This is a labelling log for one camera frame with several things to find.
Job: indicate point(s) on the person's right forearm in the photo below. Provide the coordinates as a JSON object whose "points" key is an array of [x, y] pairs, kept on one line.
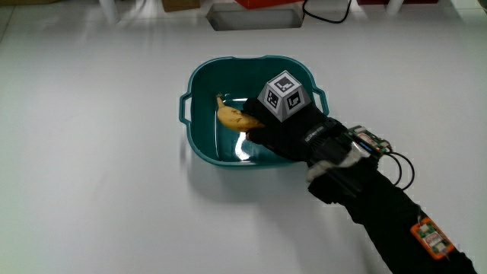
{"points": [[380, 213]]}

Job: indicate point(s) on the brown cardboard box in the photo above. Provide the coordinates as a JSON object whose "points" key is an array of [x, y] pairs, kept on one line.
{"points": [[180, 4]]}

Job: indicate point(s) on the red box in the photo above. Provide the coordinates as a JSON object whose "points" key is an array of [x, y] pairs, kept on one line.
{"points": [[266, 3]]}

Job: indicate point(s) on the person's right hand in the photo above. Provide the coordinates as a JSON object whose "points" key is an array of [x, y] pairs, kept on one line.
{"points": [[300, 129]]}

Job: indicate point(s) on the white table leg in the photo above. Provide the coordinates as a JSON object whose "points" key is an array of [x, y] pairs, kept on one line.
{"points": [[109, 9], [394, 5]]}

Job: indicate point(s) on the teal plastic basin plate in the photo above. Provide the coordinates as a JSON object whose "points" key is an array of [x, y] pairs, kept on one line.
{"points": [[213, 76]]}

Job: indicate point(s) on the white tray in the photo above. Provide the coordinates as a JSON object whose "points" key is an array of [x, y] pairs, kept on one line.
{"points": [[255, 19]]}

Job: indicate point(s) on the green wrist circuit board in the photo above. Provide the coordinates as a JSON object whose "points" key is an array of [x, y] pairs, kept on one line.
{"points": [[368, 139]]}

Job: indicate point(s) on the orange sensor module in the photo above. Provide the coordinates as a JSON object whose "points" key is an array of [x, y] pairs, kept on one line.
{"points": [[431, 237]]}

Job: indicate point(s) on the yellow banana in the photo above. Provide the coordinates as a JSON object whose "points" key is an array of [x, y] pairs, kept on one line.
{"points": [[232, 118]]}

